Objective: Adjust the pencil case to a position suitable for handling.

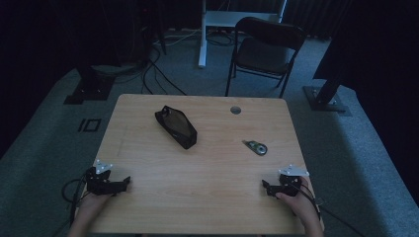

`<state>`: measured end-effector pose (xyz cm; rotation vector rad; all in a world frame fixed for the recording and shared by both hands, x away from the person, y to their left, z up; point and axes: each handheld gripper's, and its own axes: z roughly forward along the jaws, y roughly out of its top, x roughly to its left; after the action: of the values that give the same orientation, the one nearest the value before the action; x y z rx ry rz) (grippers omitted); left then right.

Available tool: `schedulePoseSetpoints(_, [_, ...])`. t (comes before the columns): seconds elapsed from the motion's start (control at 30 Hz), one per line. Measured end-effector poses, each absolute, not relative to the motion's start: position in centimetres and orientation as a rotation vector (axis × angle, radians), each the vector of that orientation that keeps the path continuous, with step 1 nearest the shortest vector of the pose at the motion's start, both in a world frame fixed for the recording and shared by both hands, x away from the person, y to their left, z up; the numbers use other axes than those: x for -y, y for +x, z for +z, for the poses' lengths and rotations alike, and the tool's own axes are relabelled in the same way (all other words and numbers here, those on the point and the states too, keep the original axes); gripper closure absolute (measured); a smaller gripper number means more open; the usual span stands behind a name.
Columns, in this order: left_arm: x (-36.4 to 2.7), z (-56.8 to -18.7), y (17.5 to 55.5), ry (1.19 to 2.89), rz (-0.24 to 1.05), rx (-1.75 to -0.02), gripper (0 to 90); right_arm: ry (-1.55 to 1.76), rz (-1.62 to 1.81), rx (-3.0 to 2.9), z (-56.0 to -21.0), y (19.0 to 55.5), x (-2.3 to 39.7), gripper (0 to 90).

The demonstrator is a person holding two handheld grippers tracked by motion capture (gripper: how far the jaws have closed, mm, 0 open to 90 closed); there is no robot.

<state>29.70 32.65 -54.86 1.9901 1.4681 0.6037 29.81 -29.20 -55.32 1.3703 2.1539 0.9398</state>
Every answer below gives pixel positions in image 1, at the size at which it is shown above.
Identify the green correction tape dispenser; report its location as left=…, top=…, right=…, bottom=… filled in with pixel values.
left=241, top=139, right=269, bottom=157

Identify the white floor cable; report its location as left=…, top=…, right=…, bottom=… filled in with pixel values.
left=153, top=29, right=203, bottom=47

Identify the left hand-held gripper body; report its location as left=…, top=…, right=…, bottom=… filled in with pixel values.
left=85, top=159, right=115, bottom=196

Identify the black folding chair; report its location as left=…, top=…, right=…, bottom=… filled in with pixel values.
left=224, top=16, right=308, bottom=100

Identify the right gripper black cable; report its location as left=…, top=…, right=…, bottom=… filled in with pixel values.
left=297, top=182, right=365, bottom=237

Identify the black mesh pencil case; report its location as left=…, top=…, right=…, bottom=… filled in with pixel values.
left=154, top=105, right=199, bottom=150

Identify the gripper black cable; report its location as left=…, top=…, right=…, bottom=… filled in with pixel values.
left=61, top=176, right=90, bottom=228
left=297, top=182, right=365, bottom=237

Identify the white desk frame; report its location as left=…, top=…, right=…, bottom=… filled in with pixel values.
left=198, top=0, right=289, bottom=69

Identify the person's right hand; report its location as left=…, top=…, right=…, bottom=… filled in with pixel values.
left=275, top=177, right=320, bottom=225

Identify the black stand with base plate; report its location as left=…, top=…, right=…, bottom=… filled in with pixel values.
left=63, top=64, right=117, bottom=106
left=302, top=73, right=352, bottom=117

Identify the black floor cable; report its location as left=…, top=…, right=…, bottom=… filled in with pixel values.
left=140, top=45, right=188, bottom=97
left=205, top=30, right=235, bottom=47

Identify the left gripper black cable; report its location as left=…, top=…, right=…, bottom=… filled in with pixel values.
left=61, top=176, right=90, bottom=228

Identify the person's left hand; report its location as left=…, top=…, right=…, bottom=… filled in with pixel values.
left=77, top=192, right=115, bottom=218

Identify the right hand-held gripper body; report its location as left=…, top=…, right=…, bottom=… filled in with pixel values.
left=278, top=164, right=310, bottom=198

